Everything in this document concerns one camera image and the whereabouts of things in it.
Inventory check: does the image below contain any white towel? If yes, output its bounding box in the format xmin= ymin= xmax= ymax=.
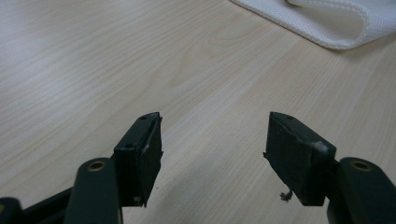
xmin=230 ymin=0 xmax=396 ymax=51

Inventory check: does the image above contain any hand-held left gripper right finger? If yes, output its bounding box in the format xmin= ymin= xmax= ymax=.
xmin=262 ymin=111 xmax=339 ymax=207

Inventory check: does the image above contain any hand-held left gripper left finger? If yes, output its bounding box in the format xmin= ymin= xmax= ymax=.
xmin=113 ymin=111 xmax=163 ymax=208

